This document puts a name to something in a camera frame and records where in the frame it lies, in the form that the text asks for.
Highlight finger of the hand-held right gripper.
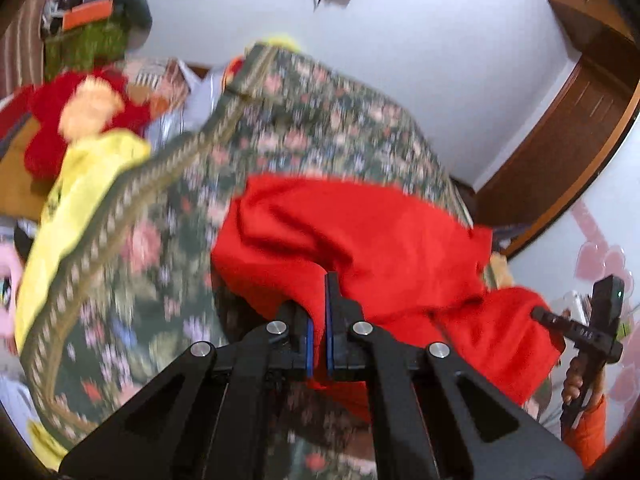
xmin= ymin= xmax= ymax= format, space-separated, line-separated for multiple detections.
xmin=530 ymin=306 xmax=569 ymax=335

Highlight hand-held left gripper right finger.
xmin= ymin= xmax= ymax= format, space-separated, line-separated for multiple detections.
xmin=325 ymin=272 xmax=586 ymax=480

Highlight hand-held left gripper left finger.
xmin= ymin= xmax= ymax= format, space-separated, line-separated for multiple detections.
xmin=59 ymin=302 xmax=315 ymax=480

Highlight red zip jacket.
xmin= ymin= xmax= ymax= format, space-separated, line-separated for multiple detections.
xmin=210 ymin=172 xmax=567 ymax=422

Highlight person's right hand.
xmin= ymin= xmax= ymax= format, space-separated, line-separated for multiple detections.
xmin=561 ymin=359 xmax=607 ymax=411

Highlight wooden door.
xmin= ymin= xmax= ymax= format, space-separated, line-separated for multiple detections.
xmin=474 ymin=44 xmax=640 ymax=262

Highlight floral bed blanket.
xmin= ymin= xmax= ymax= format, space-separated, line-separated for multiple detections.
xmin=20 ymin=41 xmax=477 ymax=480

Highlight yellow cloth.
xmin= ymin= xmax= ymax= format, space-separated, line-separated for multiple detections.
xmin=14 ymin=129 xmax=152 ymax=352

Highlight pink cartoon plush toy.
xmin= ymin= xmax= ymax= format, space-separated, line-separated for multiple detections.
xmin=0 ymin=219 xmax=37 ymax=347

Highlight wooden overhead cabinet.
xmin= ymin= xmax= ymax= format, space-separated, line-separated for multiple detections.
xmin=547 ymin=0 xmax=637 ymax=52

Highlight red plush toy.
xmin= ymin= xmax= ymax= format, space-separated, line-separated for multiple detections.
xmin=24 ymin=69 xmax=157 ymax=182

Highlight green patterned cloth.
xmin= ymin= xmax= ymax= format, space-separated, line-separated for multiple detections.
xmin=43 ymin=15 xmax=129 ymax=82

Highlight orange box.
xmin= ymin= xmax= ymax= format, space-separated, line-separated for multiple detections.
xmin=62 ymin=0 xmax=115 ymax=31

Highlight striped brown curtain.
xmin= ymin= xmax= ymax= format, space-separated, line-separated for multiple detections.
xmin=0 ymin=0 xmax=57 ymax=97

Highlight pink heart wall sticker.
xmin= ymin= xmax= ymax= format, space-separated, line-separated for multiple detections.
xmin=569 ymin=199 xmax=640 ymax=412

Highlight yellow ring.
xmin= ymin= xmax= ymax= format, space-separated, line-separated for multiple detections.
xmin=259 ymin=33 xmax=302 ymax=54

